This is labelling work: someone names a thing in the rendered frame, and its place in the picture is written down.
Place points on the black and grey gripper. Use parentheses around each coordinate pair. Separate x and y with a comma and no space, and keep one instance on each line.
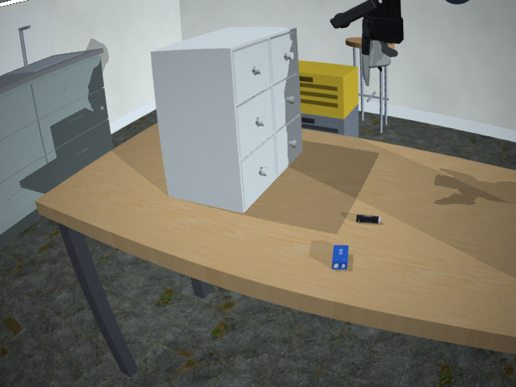
(376,26)

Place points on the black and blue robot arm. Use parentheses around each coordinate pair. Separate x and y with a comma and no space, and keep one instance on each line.
(344,19)

